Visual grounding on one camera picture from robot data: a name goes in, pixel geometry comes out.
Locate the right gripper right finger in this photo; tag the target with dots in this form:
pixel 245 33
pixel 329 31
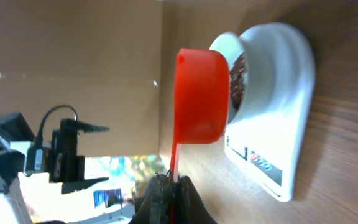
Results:
pixel 189 207

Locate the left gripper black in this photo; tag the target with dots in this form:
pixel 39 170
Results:
pixel 67 164

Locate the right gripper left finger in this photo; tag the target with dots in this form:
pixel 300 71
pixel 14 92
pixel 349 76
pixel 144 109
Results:
pixel 155 208

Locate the orange measuring scoop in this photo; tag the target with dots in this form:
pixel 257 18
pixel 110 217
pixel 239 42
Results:
pixel 201 100

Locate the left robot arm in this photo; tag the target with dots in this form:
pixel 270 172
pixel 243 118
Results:
pixel 20 154

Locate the white digital kitchen scale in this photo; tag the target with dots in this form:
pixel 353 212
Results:
pixel 265 137

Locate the brown cardboard panel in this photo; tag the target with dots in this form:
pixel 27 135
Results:
pixel 101 59

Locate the red beans in bowl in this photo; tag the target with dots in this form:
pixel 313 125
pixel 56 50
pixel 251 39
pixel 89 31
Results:
pixel 237 81

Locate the white round bowl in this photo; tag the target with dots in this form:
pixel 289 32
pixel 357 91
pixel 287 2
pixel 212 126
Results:
pixel 232 49

